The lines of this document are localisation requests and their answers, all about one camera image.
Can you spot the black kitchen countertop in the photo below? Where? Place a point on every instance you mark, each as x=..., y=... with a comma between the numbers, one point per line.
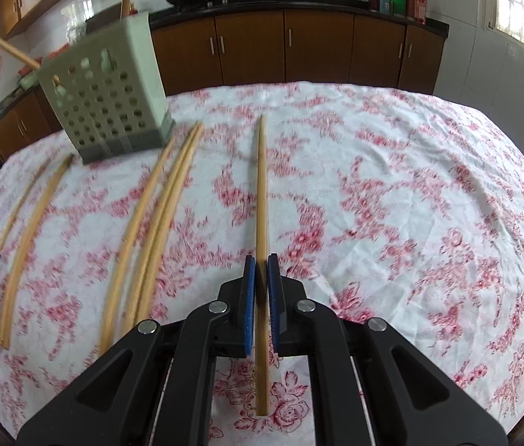
x=317, y=3

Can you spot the perforated pale green utensil holder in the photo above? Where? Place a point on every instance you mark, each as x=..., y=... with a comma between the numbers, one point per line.
x=104, y=102

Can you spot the green bottle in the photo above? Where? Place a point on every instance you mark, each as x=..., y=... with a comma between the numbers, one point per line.
x=399, y=2

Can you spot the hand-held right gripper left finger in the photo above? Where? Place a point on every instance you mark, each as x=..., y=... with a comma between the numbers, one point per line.
x=248, y=306

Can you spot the wooden lower kitchen cabinets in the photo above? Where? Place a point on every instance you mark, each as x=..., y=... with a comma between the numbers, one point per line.
x=252, y=51

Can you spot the pale green basin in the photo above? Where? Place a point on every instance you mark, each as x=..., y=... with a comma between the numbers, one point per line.
x=28, y=81

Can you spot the red basin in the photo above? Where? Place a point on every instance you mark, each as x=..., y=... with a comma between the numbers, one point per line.
x=25, y=69

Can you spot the red floral white tablecloth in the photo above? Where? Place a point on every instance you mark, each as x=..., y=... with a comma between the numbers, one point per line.
x=383, y=195

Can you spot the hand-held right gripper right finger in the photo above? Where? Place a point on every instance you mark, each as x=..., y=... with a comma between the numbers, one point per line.
x=273, y=306

